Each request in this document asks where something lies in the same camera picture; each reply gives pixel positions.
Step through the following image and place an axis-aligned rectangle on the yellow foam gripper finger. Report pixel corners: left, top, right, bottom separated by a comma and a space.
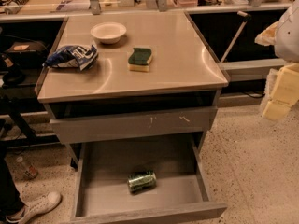
262, 63, 299, 121

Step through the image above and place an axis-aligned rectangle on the green soda can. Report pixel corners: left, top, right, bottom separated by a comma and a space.
127, 171, 156, 193

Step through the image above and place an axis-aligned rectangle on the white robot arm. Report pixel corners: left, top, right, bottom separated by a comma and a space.
254, 0, 299, 121

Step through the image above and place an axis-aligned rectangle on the grey top drawer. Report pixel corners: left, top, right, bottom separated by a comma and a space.
50, 106, 217, 144

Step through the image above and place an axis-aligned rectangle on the grey cabinet with counter top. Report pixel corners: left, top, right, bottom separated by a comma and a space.
34, 10, 231, 170

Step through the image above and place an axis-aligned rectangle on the open grey middle drawer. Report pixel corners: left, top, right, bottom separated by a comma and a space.
69, 133, 227, 224

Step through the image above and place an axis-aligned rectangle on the stick with black tip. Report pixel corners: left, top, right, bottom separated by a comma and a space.
221, 11, 251, 63

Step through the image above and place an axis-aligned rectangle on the green and yellow sponge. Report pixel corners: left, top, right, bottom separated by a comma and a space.
128, 48, 152, 72

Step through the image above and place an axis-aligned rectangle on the white ceramic bowl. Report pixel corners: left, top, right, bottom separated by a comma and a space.
91, 22, 127, 45

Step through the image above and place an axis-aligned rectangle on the blue white chip bag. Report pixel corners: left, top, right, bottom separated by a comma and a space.
43, 45, 98, 71

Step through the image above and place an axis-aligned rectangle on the white sneaker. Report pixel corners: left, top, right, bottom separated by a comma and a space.
6, 191, 62, 224

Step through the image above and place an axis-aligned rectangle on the plastic bottle on floor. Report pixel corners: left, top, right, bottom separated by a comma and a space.
16, 156, 38, 179

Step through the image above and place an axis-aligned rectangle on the dark trouser leg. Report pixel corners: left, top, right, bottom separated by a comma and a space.
0, 148, 24, 217

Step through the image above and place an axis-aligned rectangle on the black cable on floor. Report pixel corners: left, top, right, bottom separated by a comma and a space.
242, 91, 265, 99

